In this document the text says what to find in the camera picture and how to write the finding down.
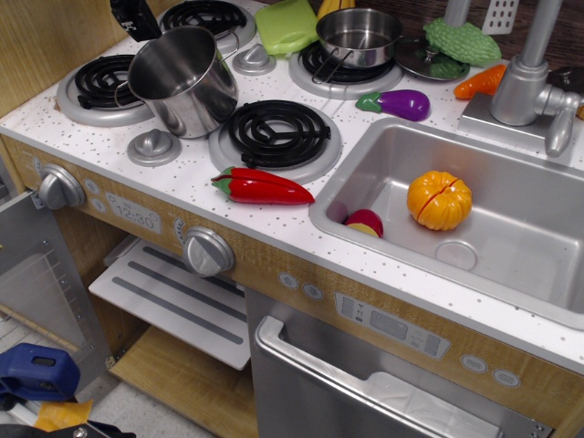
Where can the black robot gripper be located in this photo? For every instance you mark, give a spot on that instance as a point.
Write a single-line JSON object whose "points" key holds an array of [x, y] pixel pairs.
{"points": [[136, 19]]}

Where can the tall steel pot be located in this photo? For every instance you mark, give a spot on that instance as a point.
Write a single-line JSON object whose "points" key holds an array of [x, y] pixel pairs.
{"points": [[184, 80]]}

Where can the steel pot lid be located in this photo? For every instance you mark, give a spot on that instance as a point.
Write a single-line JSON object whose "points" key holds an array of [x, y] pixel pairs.
{"points": [[417, 56]]}

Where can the front left black burner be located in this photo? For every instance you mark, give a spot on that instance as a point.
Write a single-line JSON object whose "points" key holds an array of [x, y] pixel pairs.
{"points": [[97, 94]]}

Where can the black burner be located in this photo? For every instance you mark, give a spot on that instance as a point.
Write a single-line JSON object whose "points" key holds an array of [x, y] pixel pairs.
{"points": [[286, 138], [229, 23], [313, 72], [97, 94]]}

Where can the back left black burner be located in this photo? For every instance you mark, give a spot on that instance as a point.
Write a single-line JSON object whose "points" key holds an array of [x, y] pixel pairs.
{"points": [[229, 23]]}

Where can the back grey stovetop knob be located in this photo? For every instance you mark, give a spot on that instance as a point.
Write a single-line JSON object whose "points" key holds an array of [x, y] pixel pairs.
{"points": [[254, 61]]}

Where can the grey stovetop knob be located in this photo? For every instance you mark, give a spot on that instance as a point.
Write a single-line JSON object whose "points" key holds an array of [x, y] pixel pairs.
{"points": [[254, 61], [154, 148]]}

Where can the front grey stovetop knob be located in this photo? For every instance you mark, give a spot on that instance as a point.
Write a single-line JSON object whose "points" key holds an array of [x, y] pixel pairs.
{"points": [[154, 148]]}

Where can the front right black burner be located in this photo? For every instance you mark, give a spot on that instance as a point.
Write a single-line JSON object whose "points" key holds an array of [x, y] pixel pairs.
{"points": [[286, 138]]}

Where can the back right black burner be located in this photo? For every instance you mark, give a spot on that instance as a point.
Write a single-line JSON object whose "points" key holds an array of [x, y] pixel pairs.
{"points": [[313, 72]]}

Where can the left silver oven knob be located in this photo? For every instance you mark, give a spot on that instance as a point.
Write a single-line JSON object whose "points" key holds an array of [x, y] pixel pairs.
{"points": [[59, 188]]}

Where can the silver oven knob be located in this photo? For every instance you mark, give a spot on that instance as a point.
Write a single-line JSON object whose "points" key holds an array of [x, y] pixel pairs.
{"points": [[205, 253], [59, 188]]}

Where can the yellow toy banana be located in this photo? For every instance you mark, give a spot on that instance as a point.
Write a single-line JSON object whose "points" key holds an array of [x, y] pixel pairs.
{"points": [[329, 6]]}

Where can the oven clock display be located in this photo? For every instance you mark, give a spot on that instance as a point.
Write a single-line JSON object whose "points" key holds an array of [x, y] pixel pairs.
{"points": [[135, 213]]}

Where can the red toy chili pepper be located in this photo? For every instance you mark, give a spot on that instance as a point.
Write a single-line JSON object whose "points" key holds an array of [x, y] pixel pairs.
{"points": [[245, 185]]}

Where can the small steel saucepan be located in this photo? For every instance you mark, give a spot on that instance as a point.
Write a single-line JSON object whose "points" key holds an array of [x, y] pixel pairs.
{"points": [[359, 38]]}

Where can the right silver oven knob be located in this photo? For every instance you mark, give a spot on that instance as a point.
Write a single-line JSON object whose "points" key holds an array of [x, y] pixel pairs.
{"points": [[205, 253]]}

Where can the white oven rack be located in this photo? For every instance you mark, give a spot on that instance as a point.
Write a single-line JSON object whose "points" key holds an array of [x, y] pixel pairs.
{"points": [[154, 285]]}

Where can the purple toy eggplant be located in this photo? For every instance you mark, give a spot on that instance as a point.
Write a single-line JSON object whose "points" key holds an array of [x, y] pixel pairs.
{"points": [[406, 104]]}

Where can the open oven door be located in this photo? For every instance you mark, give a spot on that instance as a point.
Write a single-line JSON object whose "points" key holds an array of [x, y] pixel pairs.
{"points": [[43, 300]]}

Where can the red yellow toy fruit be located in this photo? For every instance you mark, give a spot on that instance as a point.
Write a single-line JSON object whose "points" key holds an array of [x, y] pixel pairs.
{"points": [[366, 221]]}

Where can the green toy bitter gourd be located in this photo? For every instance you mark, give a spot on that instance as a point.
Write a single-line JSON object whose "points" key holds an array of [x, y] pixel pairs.
{"points": [[466, 43]]}

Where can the orange toy pumpkin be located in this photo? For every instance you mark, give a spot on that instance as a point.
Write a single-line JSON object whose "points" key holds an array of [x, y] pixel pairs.
{"points": [[439, 201]]}

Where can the orange toy carrot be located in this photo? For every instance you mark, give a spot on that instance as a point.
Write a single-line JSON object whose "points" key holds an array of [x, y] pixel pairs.
{"points": [[485, 82]]}

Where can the dishwasher control panel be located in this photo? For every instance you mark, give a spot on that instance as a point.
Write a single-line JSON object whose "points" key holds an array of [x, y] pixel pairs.
{"points": [[391, 326]]}

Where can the silver slotted spatula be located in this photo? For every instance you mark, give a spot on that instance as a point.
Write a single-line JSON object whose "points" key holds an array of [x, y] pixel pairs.
{"points": [[500, 17]]}

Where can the blue clamp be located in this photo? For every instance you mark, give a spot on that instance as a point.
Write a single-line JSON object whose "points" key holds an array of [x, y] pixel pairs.
{"points": [[38, 373]]}

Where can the silver toy faucet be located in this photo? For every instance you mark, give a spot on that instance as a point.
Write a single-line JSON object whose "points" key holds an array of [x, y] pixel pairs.
{"points": [[526, 110]]}

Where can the silver dishwasher door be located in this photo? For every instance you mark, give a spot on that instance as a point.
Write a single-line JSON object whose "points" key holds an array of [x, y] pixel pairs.
{"points": [[314, 380]]}

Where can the silver toy sink basin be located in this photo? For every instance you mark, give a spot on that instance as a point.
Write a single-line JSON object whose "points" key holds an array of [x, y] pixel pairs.
{"points": [[505, 225]]}

